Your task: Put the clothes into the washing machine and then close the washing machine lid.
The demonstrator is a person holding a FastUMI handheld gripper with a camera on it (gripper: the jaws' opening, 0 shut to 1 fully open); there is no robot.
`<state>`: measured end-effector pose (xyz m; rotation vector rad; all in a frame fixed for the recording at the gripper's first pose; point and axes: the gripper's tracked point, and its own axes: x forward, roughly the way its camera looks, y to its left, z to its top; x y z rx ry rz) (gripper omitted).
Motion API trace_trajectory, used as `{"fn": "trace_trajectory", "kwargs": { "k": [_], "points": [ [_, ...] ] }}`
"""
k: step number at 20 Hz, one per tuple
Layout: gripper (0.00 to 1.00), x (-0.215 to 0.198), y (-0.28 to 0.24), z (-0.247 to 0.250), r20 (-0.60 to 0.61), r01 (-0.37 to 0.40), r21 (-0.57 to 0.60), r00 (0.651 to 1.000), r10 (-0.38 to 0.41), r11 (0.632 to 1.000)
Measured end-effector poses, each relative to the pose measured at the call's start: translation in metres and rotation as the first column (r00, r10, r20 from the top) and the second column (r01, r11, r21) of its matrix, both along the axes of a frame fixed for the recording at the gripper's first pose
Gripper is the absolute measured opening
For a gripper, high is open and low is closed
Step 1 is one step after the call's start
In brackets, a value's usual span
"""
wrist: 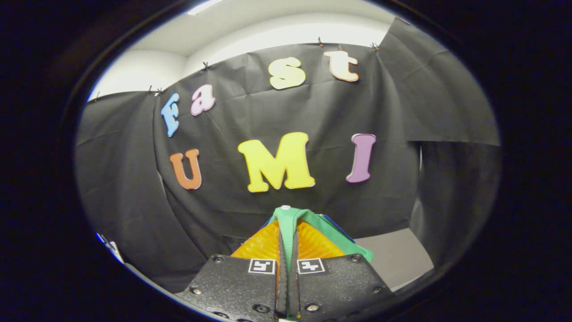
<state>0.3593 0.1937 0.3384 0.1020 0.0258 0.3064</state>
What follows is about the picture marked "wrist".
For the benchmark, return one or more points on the green shirt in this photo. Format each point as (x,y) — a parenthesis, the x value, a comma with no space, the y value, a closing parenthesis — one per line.
(287,219)

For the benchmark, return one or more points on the black backdrop cloth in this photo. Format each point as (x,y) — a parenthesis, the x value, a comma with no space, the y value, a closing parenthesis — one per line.
(313,112)

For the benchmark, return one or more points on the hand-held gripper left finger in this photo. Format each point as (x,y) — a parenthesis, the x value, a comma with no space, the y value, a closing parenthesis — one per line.
(232,286)

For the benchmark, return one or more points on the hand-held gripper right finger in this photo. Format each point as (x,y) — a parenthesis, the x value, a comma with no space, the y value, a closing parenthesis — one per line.
(339,286)

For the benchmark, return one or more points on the white and blue equipment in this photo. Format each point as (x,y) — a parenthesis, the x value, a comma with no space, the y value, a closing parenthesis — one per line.
(111,248)

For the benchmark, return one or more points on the beige cabinet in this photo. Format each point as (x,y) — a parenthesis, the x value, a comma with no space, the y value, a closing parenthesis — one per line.
(393,255)

